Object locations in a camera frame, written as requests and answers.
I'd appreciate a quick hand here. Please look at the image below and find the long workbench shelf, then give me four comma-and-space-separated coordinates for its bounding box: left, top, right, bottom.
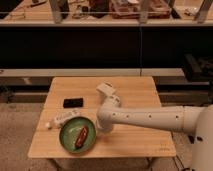
0, 0, 213, 27

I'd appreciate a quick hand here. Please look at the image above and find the white tube bottle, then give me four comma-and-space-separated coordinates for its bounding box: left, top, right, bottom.
45, 109, 80, 129

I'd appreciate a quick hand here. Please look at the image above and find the black rectangular phone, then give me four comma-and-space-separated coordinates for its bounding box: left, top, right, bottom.
63, 98, 84, 108

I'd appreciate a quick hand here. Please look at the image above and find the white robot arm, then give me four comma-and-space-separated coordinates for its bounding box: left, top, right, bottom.
96, 95, 213, 171

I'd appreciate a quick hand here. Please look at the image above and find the wooden folding table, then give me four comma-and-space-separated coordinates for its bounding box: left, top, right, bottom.
28, 77, 176, 158

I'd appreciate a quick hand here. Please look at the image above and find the green ceramic bowl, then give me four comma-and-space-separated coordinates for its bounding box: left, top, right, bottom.
59, 117, 96, 154

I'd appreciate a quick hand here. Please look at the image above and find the red-brown food piece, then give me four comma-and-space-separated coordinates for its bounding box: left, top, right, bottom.
75, 126, 88, 148

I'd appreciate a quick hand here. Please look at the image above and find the red tray on workbench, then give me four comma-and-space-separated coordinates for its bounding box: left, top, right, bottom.
110, 0, 171, 19

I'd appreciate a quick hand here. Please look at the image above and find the black equipment on right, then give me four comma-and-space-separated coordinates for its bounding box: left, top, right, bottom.
182, 54, 213, 82

